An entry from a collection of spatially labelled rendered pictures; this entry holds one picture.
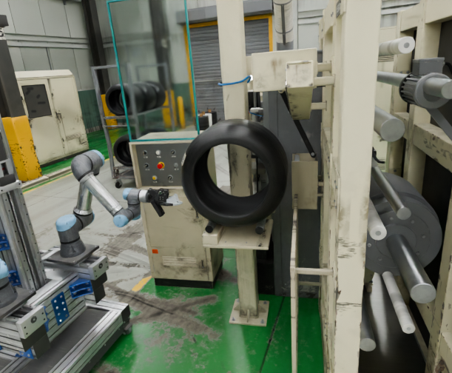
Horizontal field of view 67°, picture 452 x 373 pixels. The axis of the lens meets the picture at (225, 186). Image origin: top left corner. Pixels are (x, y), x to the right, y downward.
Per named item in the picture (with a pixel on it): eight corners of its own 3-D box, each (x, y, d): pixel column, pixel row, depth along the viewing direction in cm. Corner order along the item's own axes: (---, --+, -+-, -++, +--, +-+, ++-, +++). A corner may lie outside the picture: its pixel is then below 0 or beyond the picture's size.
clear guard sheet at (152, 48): (131, 140, 261) (107, 1, 230) (200, 138, 249) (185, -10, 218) (129, 141, 259) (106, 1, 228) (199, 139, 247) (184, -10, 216)
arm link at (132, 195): (128, 197, 213) (127, 185, 210) (144, 200, 211) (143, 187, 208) (122, 203, 206) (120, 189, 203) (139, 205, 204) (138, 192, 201)
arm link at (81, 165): (69, 155, 187) (129, 222, 192) (81, 150, 197) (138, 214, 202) (57, 167, 192) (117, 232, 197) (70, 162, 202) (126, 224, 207)
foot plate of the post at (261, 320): (235, 300, 272) (234, 295, 271) (269, 302, 266) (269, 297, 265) (228, 323, 247) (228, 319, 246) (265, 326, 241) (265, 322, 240)
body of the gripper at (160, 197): (165, 193, 198) (145, 191, 200) (165, 206, 201) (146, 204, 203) (169, 189, 205) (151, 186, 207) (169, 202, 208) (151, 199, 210)
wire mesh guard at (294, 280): (296, 283, 236) (294, 188, 214) (298, 283, 236) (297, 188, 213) (292, 402, 153) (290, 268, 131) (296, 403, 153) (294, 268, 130)
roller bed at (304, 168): (293, 197, 226) (292, 153, 217) (316, 197, 223) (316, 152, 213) (292, 209, 208) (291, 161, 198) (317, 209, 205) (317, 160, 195)
